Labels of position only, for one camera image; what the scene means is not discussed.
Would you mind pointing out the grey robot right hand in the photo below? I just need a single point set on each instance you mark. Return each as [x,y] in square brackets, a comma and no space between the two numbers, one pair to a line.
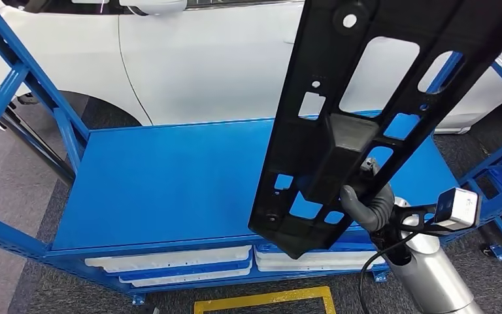
[370,214]

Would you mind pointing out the white car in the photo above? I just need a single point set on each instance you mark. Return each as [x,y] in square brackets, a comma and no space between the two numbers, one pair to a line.
[190,65]

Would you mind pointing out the yellow floor tape square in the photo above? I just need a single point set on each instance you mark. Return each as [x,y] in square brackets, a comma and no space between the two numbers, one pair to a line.
[255,299]

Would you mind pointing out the blue wheeled rack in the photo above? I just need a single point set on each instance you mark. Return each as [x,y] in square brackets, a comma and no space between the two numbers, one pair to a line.
[498,252]

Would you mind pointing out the white plastic bin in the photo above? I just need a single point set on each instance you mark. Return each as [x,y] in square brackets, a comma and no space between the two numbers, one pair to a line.
[342,259]
[168,258]
[190,278]
[320,268]

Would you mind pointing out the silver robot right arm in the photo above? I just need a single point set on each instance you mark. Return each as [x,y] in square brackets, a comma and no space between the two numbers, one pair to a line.
[433,277]

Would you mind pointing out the blue metal shelf rack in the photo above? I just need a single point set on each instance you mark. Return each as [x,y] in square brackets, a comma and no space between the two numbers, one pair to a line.
[168,182]

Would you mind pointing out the black plastic frame part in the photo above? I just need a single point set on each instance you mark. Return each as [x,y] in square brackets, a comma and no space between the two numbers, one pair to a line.
[346,143]

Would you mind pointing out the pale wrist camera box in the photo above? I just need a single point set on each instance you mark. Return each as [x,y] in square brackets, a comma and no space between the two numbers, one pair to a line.
[461,208]

